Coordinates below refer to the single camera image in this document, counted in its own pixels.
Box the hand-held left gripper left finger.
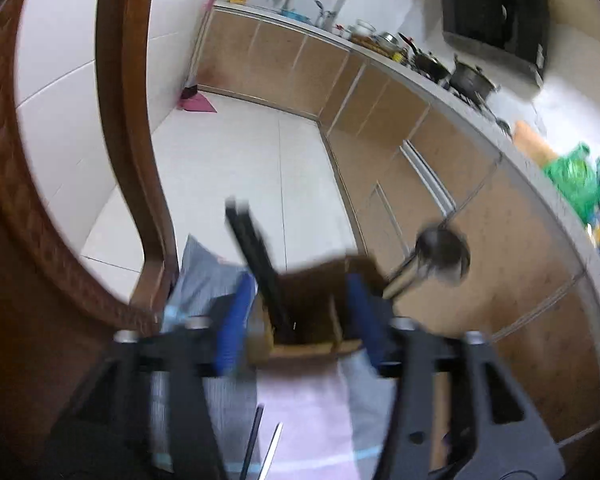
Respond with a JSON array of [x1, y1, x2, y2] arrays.
[[45, 277, 258, 480]]

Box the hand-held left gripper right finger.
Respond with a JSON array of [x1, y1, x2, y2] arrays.
[[345, 272, 566, 480]]

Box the wooden utensil holder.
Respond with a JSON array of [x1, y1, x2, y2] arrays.
[[246, 255, 389, 367]]

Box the black spatula handle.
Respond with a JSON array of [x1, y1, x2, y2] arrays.
[[224, 200, 286, 328]]

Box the metal ladle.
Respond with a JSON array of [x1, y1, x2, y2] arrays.
[[384, 227, 472, 302]]

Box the blue striped cloth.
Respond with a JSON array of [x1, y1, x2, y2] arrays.
[[147, 233, 402, 480]]

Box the pink cloth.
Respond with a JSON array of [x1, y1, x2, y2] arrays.
[[252, 354, 382, 480]]

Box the silver chopstick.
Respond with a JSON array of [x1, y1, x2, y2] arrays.
[[259, 422, 285, 480]]

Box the kitchen base cabinets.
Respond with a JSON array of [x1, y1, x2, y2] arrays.
[[194, 6, 600, 447]]

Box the carved wooden chair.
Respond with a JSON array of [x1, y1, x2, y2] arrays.
[[0, 0, 182, 480]]

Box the green plastic bag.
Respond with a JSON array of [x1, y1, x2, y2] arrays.
[[544, 143, 600, 224]]

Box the lidded cooking pot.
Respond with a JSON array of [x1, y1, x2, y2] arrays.
[[449, 57, 499, 101]]

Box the black wok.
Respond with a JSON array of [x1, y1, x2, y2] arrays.
[[398, 32, 454, 81]]

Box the broom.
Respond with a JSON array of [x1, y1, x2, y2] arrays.
[[182, 0, 216, 99]]

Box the metal pot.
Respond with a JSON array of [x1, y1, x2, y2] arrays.
[[374, 31, 406, 51]]

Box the white pot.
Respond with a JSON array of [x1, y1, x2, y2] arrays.
[[349, 19, 379, 41]]

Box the black range hood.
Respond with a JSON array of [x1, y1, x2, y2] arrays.
[[437, 0, 552, 82]]

